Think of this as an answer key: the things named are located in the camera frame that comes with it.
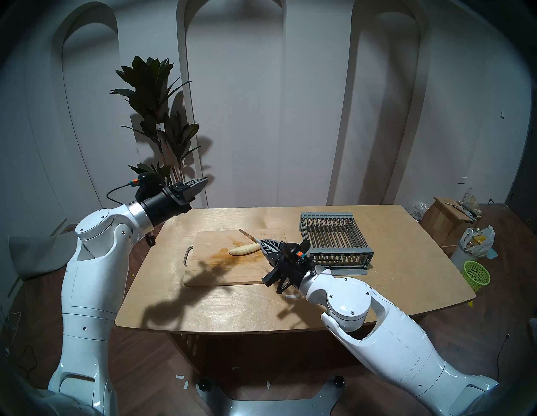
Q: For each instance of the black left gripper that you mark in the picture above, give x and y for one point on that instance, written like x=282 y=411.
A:
x=163 y=205

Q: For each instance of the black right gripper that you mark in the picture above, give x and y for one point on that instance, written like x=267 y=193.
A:
x=289 y=274

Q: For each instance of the small kitchen knife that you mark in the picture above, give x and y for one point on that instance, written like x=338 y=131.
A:
x=249 y=237

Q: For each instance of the peeled pale banana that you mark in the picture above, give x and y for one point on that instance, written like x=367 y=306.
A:
x=243 y=250

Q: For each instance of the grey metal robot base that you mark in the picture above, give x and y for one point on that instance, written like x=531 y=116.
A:
x=268 y=409

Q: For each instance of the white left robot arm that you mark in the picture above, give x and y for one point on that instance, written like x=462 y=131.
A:
x=92 y=268

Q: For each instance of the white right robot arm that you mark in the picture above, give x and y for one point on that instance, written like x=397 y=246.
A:
x=377 y=335

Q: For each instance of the bamboo cutting board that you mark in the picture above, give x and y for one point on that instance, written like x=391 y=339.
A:
x=218 y=268

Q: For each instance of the grey metal-rod dish rack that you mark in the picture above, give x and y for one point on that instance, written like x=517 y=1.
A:
x=340 y=250

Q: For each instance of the white plant tag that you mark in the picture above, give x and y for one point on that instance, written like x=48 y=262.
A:
x=160 y=130

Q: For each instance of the tall dark-leaved potted plant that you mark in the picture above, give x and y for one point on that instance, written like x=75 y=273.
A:
x=147 y=84

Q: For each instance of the clear crumpled plastic bag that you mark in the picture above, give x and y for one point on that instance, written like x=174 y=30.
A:
x=420 y=209

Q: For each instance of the cardboard box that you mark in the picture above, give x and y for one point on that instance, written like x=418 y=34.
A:
x=440 y=222

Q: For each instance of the white bucket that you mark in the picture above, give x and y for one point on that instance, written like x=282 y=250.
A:
x=459 y=260

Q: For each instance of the clear plastic bottle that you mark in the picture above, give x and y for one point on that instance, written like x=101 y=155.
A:
x=468 y=195

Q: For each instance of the white plastic bag yellow contents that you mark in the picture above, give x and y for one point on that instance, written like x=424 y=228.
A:
x=476 y=241

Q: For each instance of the tan paper bag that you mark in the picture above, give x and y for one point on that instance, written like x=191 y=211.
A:
x=472 y=207

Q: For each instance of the green plastic basket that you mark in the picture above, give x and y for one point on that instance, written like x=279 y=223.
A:
x=476 y=276

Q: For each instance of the blue plastic sheet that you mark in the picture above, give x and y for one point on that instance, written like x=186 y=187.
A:
x=493 y=253

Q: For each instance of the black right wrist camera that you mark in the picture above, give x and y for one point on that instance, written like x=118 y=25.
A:
x=290 y=250

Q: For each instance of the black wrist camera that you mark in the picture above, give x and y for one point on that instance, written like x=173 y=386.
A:
x=290 y=250
x=147 y=184

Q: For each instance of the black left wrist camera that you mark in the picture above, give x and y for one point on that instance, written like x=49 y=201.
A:
x=147 y=184

